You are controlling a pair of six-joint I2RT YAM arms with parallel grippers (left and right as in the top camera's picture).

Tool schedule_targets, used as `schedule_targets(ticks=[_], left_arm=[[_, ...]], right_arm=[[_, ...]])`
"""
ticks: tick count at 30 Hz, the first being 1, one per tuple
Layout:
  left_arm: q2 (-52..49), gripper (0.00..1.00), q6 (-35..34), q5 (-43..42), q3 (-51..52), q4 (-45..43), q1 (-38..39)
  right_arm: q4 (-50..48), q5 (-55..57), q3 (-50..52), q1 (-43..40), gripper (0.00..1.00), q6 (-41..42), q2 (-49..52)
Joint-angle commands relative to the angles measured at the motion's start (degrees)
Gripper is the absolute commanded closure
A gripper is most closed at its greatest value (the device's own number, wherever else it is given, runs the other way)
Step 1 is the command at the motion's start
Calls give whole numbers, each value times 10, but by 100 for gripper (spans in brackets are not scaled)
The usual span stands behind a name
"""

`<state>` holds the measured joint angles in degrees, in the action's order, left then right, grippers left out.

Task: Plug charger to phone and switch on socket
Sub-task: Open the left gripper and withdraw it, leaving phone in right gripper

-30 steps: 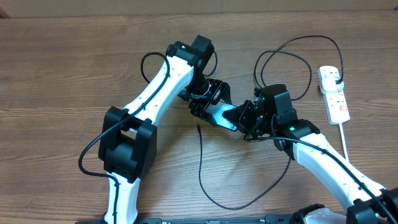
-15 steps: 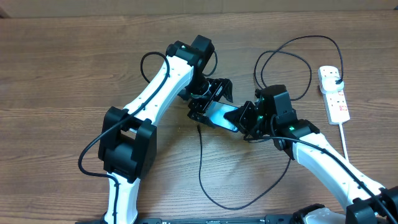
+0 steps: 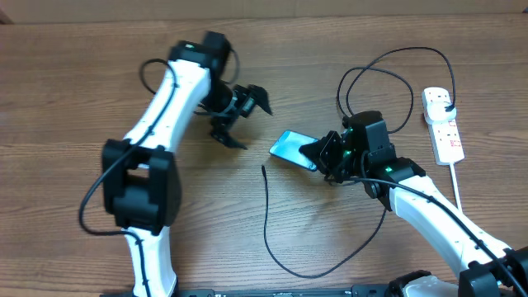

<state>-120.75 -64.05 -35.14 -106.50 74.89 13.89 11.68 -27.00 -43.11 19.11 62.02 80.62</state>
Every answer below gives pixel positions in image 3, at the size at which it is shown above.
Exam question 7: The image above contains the blue Galaxy smartphone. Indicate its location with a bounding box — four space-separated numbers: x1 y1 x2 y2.
269 130 318 172

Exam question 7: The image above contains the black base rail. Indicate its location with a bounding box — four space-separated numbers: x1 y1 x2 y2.
98 283 467 297

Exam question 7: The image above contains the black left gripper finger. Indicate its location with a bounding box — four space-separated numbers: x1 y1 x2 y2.
246 84 273 116
210 130 247 149

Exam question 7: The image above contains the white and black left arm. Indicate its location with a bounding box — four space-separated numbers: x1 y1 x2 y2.
101 31 271 296

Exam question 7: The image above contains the white charger plug adapter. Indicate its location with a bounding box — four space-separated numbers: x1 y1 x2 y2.
424 101 457 125

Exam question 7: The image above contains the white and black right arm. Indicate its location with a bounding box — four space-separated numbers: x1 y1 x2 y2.
299 111 527 296

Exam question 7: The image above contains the white power strip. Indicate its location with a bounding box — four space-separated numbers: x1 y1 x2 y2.
422 87 464 165

